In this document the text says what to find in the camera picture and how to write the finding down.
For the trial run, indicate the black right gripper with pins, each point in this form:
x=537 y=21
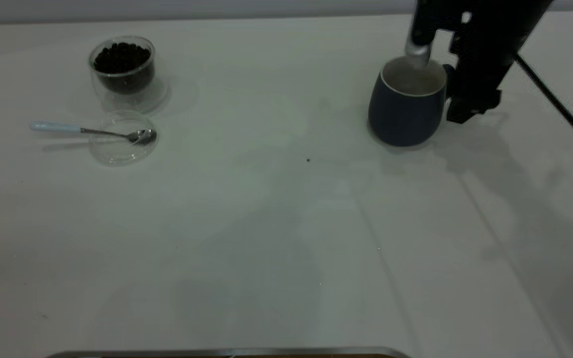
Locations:
x=505 y=25

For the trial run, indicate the dark blue ceramic mug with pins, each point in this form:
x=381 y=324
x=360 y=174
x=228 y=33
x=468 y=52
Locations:
x=403 y=117

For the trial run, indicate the dark coffee beans pile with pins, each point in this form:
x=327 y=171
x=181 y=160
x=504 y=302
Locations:
x=122 y=57

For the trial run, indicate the small clear glass dish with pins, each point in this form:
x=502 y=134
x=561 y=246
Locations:
x=122 y=151

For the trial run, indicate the grey metal bar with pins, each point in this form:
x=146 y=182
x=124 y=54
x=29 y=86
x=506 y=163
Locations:
x=217 y=353

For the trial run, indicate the clear double-wall glass cup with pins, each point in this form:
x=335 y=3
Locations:
x=132 y=99

